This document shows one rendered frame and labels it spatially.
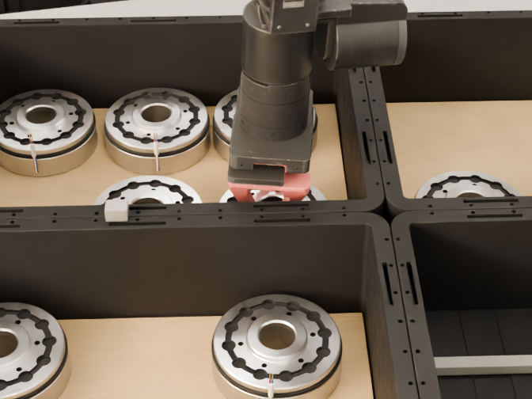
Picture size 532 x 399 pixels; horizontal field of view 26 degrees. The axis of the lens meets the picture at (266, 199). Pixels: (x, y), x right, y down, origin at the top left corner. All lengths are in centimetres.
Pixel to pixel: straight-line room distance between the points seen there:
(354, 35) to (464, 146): 30
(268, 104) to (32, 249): 22
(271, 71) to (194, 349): 24
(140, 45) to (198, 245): 31
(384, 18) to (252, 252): 21
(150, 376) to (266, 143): 21
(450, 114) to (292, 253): 34
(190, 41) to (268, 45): 28
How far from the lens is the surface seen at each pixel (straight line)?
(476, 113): 121
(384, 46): 91
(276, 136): 94
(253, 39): 89
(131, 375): 94
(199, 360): 95
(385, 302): 85
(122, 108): 116
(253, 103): 93
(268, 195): 104
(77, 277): 96
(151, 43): 117
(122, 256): 94
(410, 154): 115
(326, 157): 114
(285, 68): 90
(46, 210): 94
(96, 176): 113
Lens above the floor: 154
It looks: 41 degrees down
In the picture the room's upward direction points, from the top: straight up
